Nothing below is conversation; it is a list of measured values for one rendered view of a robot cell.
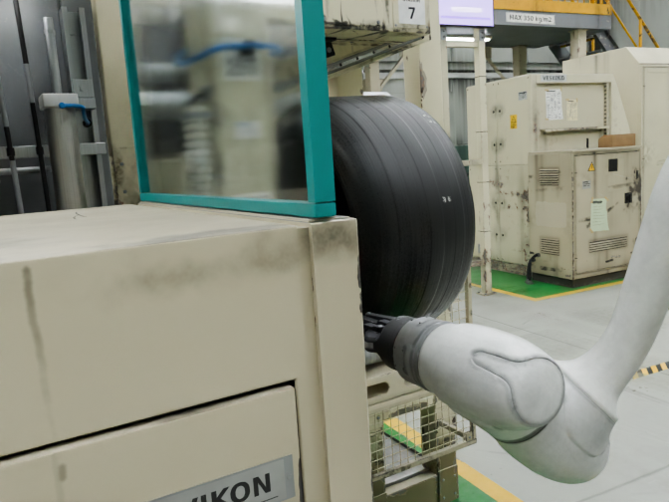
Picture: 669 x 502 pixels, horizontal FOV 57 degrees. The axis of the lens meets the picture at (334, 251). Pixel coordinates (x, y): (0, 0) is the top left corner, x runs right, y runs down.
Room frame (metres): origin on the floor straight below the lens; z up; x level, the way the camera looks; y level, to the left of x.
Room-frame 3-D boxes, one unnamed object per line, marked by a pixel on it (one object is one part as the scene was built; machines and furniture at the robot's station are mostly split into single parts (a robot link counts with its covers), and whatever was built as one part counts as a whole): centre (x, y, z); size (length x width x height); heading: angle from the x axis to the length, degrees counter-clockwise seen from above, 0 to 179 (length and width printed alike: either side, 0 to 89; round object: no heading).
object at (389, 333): (0.83, -0.08, 1.06); 0.09 x 0.08 x 0.07; 30
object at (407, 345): (0.77, -0.11, 1.06); 0.09 x 0.06 x 0.09; 120
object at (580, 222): (5.94, -2.44, 0.62); 0.91 x 0.58 x 1.25; 115
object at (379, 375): (1.29, -0.10, 0.84); 0.36 x 0.09 x 0.06; 120
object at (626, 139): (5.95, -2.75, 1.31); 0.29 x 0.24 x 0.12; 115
